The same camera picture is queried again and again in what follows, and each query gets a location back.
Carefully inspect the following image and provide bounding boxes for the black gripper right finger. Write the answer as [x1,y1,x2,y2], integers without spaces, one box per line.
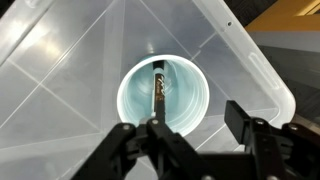
[224,99,320,180]

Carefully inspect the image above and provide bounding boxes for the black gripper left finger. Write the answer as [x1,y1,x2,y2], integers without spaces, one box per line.
[71,118,201,180]

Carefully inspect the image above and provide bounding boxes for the light blue plastic cup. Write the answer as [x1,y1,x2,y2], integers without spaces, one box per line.
[116,54,211,138]

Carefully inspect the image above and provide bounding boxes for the large clear plastic bin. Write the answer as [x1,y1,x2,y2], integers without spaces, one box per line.
[0,0,297,180]

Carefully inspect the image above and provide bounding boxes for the orange wooden door panel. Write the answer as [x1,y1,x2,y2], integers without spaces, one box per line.
[244,0,320,33]

